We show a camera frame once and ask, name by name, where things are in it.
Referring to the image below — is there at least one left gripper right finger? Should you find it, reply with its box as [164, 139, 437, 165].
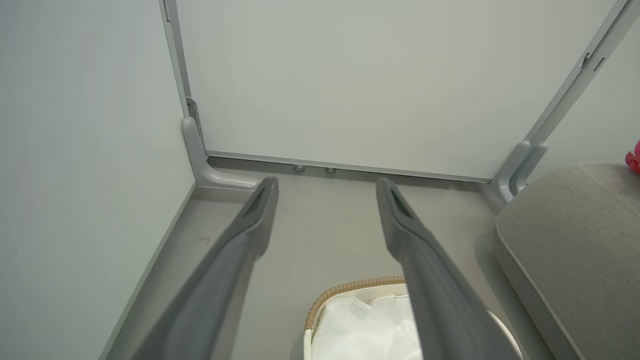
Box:
[376, 177, 523, 360]

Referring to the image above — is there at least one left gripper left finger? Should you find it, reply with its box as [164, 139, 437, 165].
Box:
[131, 176, 280, 360]

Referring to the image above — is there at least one red garment with white stripes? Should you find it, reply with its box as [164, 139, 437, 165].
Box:
[625, 140, 640, 175]

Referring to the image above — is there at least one white basket with woven rim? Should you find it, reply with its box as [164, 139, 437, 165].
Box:
[303, 275, 525, 360]

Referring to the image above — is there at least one white cloth liner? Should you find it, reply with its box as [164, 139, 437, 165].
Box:
[311, 295, 423, 360]

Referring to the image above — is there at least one grey fabric sofa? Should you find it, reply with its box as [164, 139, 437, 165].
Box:
[492, 161, 640, 360]

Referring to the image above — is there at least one grey partition frame post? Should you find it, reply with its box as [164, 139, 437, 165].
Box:
[159, 0, 263, 192]
[489, 0, 640, 203]

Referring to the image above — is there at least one grey partition bottom rail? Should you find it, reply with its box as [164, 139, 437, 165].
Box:
[205, 150, 493, 184]

